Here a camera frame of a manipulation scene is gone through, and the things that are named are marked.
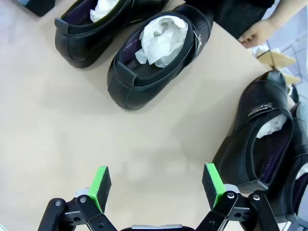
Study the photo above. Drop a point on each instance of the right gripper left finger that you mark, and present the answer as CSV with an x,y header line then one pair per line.
x,y
96,192

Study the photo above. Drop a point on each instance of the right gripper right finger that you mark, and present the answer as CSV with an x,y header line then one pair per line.
x,y
216,190

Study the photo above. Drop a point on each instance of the black leather loafer shoe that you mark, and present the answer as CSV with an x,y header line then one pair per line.
x,y
240,144
125,91
79,48
300,144

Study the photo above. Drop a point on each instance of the person's left forearm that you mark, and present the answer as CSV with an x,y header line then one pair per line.
x,y
293,16

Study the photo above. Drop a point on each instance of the black shoe stand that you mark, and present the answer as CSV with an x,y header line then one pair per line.
x,y
38,7

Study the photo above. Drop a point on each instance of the person's left hand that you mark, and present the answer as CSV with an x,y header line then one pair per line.
x,y
262,33

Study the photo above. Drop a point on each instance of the white crumpled stuffing paper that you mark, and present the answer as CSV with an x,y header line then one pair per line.
x,y
303,172
272,126
103,9
161,41

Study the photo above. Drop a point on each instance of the brown cardboard box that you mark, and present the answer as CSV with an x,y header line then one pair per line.
x,y
279,59

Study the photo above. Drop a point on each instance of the person's black-clothed torso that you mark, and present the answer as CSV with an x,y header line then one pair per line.
x,y
228,14

